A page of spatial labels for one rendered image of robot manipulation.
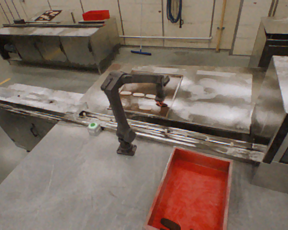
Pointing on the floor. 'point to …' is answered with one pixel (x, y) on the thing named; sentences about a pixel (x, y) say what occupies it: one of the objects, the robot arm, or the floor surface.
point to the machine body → (27, 118)
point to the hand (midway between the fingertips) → (161, 103)
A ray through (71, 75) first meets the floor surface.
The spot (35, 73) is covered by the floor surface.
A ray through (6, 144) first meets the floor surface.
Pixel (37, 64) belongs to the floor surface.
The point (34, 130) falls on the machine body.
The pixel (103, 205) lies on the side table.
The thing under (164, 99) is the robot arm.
